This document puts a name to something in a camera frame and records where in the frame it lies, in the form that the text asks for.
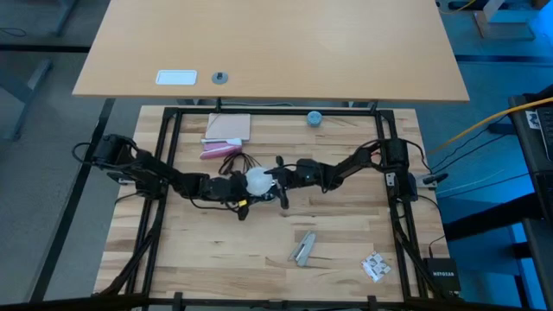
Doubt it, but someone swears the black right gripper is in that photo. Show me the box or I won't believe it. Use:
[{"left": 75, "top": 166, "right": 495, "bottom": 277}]
[{"left": 275, "top": 155, "right": 332, "bottom": 211}]

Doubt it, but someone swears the crumpled white patterned packet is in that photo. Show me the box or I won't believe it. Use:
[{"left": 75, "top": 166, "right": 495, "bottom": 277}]
[{"left": 359, "top": 251, "right": 393, "bottom": 284}]

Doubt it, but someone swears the pink box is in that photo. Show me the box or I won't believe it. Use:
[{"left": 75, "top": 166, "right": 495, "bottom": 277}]
[{"left": 199, "top": 143, "right": 243, "bottom": 161}]

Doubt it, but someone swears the beige wooden desk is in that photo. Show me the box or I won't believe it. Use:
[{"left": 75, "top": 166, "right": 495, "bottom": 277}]
[{"left": 71, "top": 0, "right": 471, "bottom": 103}]

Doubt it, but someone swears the thick yellow cable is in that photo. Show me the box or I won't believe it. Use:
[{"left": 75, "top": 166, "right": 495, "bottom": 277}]
[{"left": 426, "top": 95, "right": 553, "bottom": 157}]

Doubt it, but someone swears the white rectangular desk plate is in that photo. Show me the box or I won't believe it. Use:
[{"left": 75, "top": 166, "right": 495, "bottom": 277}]
[{"left": 155, "top": 69, "right": 199, "bottom": 86}]

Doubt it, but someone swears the black lamp power cable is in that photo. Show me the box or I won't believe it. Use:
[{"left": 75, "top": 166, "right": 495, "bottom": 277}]
[{"left": 218, "top": 151, "right": 263, "bottom": 177}]

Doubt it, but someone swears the beige spiral notebook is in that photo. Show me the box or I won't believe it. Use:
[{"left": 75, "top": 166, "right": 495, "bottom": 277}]
[{"left": 204, "top": 112, "right": 252, "bottom": 143}]

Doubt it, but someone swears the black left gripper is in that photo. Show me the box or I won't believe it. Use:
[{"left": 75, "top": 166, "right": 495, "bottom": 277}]
[{"left": 202, "top": 172, "right": 251, "bottom": 222}]

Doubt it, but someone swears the white reflector lightbulb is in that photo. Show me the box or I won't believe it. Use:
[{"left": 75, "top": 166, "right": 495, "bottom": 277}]
[{"left": 245, "top": 166, "right": 277, "bottom": 198}]

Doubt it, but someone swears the grey table leg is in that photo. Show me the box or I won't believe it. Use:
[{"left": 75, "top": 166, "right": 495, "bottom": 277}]
[{"left": 0, "top": 58, "right": 54, "bottom": 143}]

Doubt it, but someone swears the black side desk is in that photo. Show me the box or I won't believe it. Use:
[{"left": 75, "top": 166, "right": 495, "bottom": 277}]
[{"left": 442, "top": 84, "right": 553, "bottom": 311}]

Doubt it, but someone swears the black aluminium table frame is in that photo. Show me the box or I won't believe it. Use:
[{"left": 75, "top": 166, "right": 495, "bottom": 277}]
[{"left": 90, "top": 97, "right": 466, "bottom": 311}]

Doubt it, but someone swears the grey stapler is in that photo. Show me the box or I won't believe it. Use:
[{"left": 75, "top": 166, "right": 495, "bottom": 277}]
[{"left": 288, "top": 229, "right": 318, "bottom": 269}]

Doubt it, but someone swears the black floor beam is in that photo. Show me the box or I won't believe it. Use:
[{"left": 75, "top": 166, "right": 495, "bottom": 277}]
[{"left": 29, "top": 98, "right": 116, "bottom": 303}]

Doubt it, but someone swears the black Netgear network switch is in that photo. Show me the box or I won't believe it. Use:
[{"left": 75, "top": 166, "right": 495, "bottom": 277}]
[{"left": 422, "top": 257, "right": 462, "bottom": 294}]

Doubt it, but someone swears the grey desk foot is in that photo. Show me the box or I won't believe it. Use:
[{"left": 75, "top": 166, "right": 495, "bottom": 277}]
[{"left": 472, "top": 0, "right": 537, "bottom": 42}]

